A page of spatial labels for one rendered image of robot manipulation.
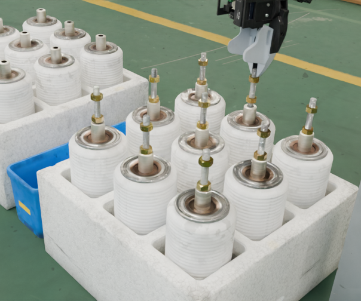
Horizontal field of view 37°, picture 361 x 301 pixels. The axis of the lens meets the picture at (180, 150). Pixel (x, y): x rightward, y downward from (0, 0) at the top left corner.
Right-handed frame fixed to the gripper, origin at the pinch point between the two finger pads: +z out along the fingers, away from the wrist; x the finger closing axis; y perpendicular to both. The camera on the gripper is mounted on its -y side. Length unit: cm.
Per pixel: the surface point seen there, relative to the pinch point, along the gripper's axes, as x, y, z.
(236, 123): 0.1, 3.7, 9.9
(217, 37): -96, -59, 35
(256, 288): 23.2, 15.2, 22.7
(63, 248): -5.2, 34.2, 29.7
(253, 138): 4.2, 2.9, 10.9
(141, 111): -11.1, 16.3, 9.8
